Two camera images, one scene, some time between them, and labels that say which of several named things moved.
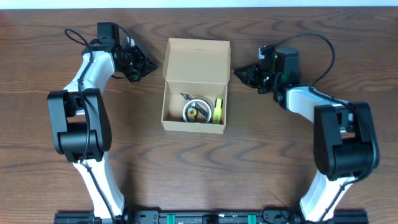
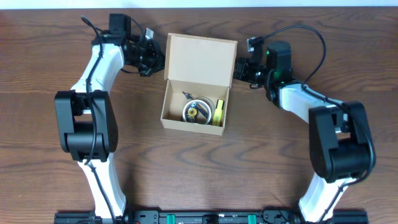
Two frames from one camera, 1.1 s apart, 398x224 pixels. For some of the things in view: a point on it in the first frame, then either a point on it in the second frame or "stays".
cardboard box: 199,68 stays
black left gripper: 145,65 to 157,57
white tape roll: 196,111 stays
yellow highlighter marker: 217,112 stays
